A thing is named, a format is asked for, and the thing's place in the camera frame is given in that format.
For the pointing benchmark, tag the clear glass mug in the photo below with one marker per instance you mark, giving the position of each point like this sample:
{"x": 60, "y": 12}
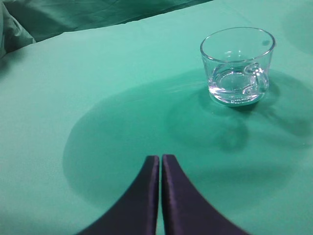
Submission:
{"x": 236, "y": 63}

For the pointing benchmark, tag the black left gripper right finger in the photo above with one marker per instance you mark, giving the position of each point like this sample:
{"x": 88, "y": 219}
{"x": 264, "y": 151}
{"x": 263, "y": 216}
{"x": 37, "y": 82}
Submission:
{"x": 185, "y": 211}

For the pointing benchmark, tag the green backdrop cloth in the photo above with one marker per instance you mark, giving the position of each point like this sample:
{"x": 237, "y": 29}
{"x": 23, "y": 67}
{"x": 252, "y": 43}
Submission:
{"x": 24, "y": 22}

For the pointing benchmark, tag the green table cloth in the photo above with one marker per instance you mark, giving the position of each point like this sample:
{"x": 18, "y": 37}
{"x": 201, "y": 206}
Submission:
{"x": 80, "y": 112}

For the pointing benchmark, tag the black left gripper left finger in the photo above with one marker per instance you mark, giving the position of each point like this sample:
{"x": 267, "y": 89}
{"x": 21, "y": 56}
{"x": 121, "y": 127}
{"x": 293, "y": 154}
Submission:
{"x": 135, "y": 212}

